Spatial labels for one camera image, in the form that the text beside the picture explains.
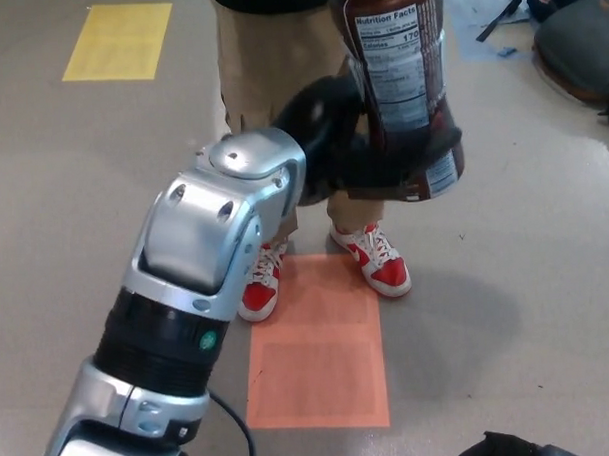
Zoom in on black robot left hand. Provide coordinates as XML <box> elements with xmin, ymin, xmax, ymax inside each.
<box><xmin>271</xmin><ymin>69</ymin><xmax>468</xmax><ymax>208</ymax></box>

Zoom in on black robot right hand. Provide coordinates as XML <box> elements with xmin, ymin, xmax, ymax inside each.
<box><xmin>451</xmin><ymin>426</ymin><xmax>587</xmax><ymax>456</ymax></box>

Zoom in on brown protein shake bottle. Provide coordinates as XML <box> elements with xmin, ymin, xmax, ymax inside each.
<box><xmin>328</xmin><ymin>0</ymin><xmax>469</xmax><ymax>206</ymax></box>

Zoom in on person's left red white sneaker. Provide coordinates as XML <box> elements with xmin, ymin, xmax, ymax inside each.
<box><xmin>328</xmin><ymin>221</ymin><xmax>413</xmax><ymax>301</ymax></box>

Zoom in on person's red white sneaker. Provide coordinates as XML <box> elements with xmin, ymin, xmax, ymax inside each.
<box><xmin>234</xmin><ymin>241</ymin><xmax>291</xmax><ymax>323</ymax></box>
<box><xmin>328</xmin><ymin>221</ymin><xmax>413</xmax><ymax>301</ymax></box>

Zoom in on person's right red white sneaker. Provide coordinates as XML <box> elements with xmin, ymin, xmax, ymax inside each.
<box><xmin>234</xmin><ymin>241</ymin><xmax>291</xmax><ymax>323</ymax></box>

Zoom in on khaki cargo trousers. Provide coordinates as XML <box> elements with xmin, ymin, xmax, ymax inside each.
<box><xmin>213</xmin><ymin>0</ymin><xmax>389</xmax><ymax>247</ymax></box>

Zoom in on blue paper sheet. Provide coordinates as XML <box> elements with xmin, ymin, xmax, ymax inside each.
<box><xmin>444</xmin><ymin>0</ymin><xmax>535</xmax><ymax>62</ymax></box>

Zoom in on orange paper sheet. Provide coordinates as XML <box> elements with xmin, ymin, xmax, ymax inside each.
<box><xmin>239</xmin><ymin>251</ymin><xmax>391</xmax><ymax>432</ymax></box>

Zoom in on yellow paper sheet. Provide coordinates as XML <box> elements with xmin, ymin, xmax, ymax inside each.
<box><xmin>59</xmin><ymin>1</ymin><xmax>176</xmax><ymax>83</ymax></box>

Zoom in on grey bag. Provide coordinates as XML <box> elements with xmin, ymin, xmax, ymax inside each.
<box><xmin>530</xmin><ymin>0</ymin><xmax>609</xmax><ymax>106</ymax></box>

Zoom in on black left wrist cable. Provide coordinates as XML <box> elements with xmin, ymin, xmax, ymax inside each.
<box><xmin>209</xmin><ymin>389</ymin><xmax>257</xmax><ymax>456</ymax></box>

